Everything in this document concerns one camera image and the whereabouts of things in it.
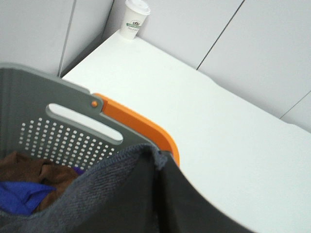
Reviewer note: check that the purple towel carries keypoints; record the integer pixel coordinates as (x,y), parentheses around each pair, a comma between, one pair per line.
(78,170)

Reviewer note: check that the brown towel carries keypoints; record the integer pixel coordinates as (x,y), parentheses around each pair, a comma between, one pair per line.
(17,167)

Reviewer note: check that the white paper coffee cup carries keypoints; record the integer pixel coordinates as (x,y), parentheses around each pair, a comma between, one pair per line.
(135,14)

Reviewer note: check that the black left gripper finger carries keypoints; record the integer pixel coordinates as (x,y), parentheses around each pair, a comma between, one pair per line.
(181,208)

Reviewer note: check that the grey perforated basket orange rim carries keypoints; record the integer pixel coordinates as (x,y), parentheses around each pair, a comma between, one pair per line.
(46,117)

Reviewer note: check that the blue towel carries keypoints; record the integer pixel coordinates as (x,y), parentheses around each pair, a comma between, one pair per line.
(22,198)

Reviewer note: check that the dark grey towel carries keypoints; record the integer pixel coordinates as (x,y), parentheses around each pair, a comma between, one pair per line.
(86,194)

